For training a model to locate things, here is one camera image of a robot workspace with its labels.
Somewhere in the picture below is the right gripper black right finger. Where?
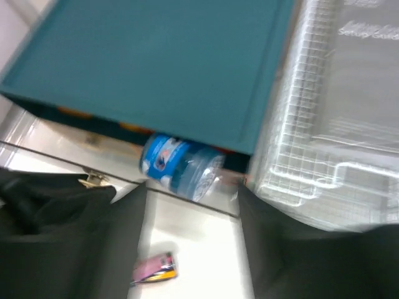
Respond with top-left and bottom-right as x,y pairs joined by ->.
238,184 -> 398,298

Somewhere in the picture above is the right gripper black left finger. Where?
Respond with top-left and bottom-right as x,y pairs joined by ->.
1,169 -> 147,298

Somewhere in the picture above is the colourful pen bundle pouch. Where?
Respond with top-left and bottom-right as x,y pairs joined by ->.
130,252 -> 178,287

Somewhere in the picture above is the blue round plastic jar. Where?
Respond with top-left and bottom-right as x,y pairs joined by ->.
139,133 -> 225,202

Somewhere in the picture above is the teal drawer organizer box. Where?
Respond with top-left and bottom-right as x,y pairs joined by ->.
1,1 -> 295,173

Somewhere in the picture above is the white wire mesh file rack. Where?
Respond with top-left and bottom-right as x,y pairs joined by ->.
248,1 -> 398,229

